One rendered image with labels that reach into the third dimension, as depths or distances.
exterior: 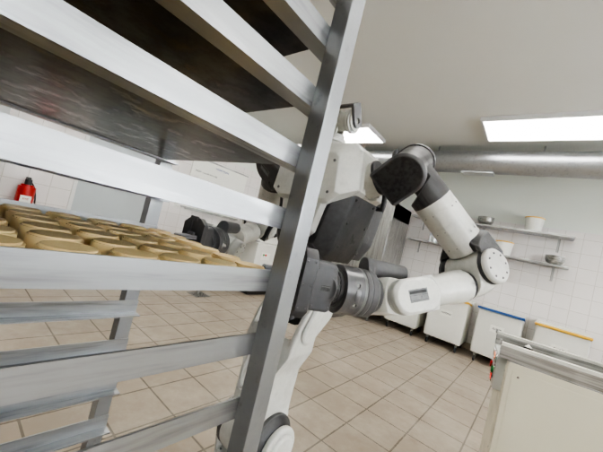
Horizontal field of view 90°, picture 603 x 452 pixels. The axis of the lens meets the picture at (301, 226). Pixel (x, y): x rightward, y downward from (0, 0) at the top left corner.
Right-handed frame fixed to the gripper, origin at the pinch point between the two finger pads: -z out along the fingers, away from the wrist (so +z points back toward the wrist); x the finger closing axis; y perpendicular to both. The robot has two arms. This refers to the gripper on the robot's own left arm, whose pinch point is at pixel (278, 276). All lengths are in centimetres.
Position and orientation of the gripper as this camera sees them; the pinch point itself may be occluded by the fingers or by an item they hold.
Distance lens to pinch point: 51.3
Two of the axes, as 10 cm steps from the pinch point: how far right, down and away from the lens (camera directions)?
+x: 2.4, -9.7, 0.3
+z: 9.1, 2.4, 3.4
